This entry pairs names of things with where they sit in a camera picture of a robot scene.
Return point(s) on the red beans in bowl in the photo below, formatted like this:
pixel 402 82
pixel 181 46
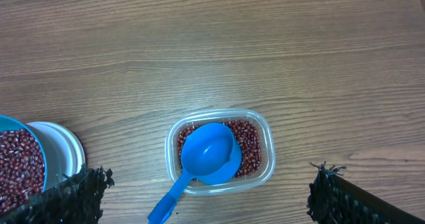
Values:
pixel 11 200

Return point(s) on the white kitchen scale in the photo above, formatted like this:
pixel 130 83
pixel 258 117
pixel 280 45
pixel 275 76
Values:
pixel 62 149

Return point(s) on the red adzuki beans in container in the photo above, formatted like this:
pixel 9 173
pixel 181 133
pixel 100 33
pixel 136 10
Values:
pixel 246 135

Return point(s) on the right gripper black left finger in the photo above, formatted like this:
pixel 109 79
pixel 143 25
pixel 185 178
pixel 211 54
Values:
pixel 77 199

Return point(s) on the blue plastic scoop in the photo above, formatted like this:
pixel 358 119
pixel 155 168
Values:
pixel 210 154

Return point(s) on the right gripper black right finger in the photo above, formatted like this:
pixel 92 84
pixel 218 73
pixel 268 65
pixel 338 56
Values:
pixel 334 200

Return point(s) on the blue plastic bowl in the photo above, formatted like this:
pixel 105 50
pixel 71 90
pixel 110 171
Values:
pixel 23 163

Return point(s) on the clear plastic bean container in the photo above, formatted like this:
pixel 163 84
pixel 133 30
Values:
pixel 253 178

